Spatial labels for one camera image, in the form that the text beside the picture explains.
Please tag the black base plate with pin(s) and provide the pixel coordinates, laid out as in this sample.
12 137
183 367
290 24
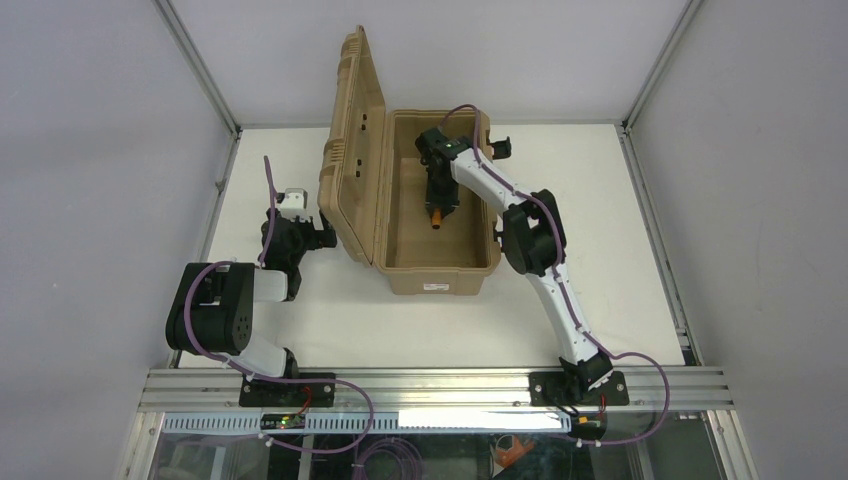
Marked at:
317 391
551 388

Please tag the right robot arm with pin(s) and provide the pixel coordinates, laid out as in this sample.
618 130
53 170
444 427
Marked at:
532 240

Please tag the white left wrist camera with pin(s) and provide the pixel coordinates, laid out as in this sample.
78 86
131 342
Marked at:
292 202

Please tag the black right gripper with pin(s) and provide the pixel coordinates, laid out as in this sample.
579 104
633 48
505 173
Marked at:
438 201

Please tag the aluminium front rail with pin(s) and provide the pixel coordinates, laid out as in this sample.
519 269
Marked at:
218 390

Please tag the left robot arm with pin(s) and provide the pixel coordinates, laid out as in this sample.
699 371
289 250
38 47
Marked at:
213 308

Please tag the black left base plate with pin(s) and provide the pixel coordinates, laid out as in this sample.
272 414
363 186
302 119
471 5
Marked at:
317 391

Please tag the orange object below table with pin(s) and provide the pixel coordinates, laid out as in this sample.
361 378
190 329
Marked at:
508 449

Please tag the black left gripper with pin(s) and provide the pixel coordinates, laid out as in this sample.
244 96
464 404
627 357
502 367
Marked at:
317 235

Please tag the tan plastic tool box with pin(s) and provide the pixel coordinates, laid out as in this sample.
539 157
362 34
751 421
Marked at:
372 187

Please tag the black upper box latch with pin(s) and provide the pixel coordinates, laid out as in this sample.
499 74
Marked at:
500 149

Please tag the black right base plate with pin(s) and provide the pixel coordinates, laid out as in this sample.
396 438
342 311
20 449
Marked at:
551 388

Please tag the white slotted cable duct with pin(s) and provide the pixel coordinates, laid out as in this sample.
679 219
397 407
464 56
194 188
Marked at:
409 421

